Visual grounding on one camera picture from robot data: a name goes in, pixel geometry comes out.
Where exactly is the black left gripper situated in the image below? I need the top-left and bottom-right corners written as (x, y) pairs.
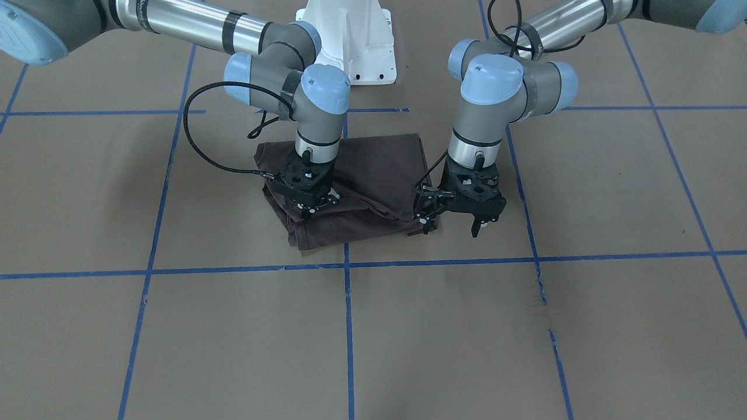
top-left (413, 159), bottom-right (507, 237)

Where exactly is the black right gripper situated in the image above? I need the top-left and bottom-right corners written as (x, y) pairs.
top-left (273, 149), bottom-right (340, 220)

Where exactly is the brown t-shirt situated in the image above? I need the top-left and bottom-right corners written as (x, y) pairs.
top-left (262, 133), bottom-right (427, 251)

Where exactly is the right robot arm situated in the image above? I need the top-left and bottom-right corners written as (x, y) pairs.
top-left (1, 1), bottom-right (351, 219)

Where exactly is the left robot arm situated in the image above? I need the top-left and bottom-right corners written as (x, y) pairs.
top-left (413, 1), bottom-right (746, 237)

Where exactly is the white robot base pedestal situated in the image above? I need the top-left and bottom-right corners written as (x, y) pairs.
top-left (295, 1), bottom-right (397, 85)

